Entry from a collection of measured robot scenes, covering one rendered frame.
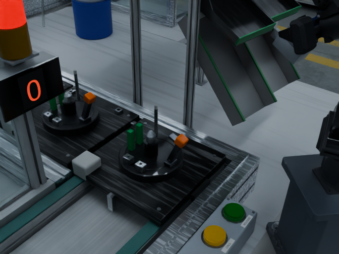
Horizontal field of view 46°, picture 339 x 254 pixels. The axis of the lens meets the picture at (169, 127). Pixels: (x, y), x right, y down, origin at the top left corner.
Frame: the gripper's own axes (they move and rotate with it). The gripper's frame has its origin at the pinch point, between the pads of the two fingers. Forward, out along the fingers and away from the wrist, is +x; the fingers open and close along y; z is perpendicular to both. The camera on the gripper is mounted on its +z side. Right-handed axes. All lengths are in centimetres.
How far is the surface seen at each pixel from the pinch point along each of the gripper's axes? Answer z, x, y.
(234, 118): -17.2, 16.6, 6.7
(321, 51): -64, 155, -259
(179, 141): -13.5, 11.7, 27.7
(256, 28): 1.2, 12.4, -2.2
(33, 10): 26, 141, -6
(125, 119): -12.3, 37.7, 22.8
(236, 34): 2.0, 10.3, 7.1
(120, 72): -6, 77, -3
